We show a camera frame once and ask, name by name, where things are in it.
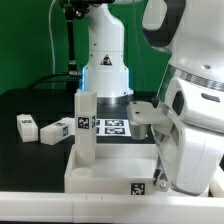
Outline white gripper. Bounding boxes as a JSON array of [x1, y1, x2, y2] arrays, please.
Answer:
[[152, 78, 224, 196]]

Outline white desk top tray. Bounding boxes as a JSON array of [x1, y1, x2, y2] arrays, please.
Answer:
[[63, 143, 211, 195]]

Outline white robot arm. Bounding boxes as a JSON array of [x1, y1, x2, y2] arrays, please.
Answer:
[[127, 0, 224, 195]]

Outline white right fence bar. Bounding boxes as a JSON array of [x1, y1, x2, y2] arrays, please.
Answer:
[[210, 168, 224, 198]]

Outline white fence bar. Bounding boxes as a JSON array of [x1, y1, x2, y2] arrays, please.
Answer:
[[210, 168, 224, 198], [0, 192, 224, 224]]

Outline fiducial marker sheet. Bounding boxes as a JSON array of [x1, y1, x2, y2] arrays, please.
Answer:
[[97, 119, 130, 136]]

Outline white front fence bar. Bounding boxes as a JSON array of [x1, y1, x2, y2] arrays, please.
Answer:
[[0, 192, 224, 224]]

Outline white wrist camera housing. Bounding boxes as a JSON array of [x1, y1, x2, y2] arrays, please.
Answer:
[[127, 101, 173, 140]]

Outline black cable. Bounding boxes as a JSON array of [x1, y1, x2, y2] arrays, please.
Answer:
[[26, 73, 81, 90]]

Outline black camera stand pole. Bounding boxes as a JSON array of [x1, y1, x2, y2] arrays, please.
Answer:
[[60, 0, 89, 77]]

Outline white cable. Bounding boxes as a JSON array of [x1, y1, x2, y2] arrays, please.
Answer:
[[48, 0, 58, 90]]

